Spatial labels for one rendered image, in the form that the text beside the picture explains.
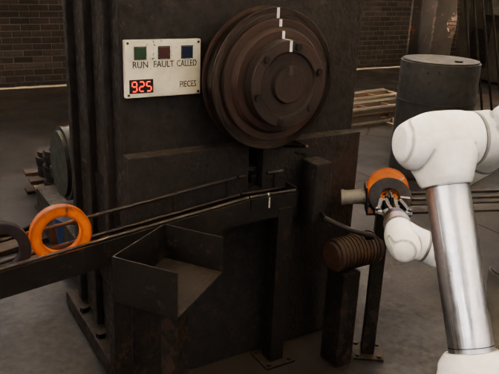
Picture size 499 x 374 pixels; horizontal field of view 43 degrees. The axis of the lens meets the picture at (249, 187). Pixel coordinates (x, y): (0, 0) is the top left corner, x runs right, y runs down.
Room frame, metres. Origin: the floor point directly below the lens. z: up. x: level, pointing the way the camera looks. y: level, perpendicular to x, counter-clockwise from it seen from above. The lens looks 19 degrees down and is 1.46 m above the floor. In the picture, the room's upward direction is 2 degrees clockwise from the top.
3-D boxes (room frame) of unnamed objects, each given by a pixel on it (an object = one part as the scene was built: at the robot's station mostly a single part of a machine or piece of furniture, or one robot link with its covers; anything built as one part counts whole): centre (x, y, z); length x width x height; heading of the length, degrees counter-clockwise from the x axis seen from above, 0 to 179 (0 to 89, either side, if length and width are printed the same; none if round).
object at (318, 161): (2.25, -0.25, 0.68); 0.11 x 0.08 x 0.24; 31
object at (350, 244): (2.17, -0.41, 0.27); 0.22 x 0.13 x 0.53; 121
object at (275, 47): (2.03, -0.10, 1.11); 0.28 x 0.06 x 0.28; 121
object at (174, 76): (2.03, 0.29, 1.15); 0.26 x 0.02 x 0.18; 121
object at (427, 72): (4.75, -1.39, 0.45); 0.59 x 0.59 x 0.89
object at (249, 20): (2.12, -0.05, 1.11); 0.47 x 0.06 x 0.47; 121
